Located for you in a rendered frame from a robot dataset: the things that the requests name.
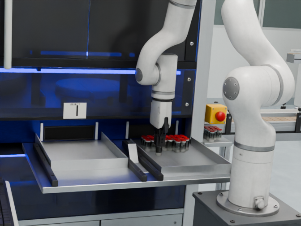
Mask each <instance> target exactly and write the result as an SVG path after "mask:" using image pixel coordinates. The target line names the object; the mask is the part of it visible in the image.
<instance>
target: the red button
mask: <svg viewBox="0 0 301 226"><path fill-rule="evenodd" d="M215 118H216V120H217V121H219V122H222V121H224V120H225V118H226V115H225V113H224V112H221V111H219V112H217V114H216V115H215Z"/></svg>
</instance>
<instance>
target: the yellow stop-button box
mask: <svg viewBox="0 0 301 226"><path fill-rule="evenodd" d="M219 111H221V112H224V113H225V115H226V114H227V107H226V106H224V105H222V104H220V103H207V104H206V114H205V121H206V122H208V123H209V124H225V123H226V118H225V120H224V121H222V122H219V121H217V120H216V118H215V115H216V114H217V112H219Z"/></svg>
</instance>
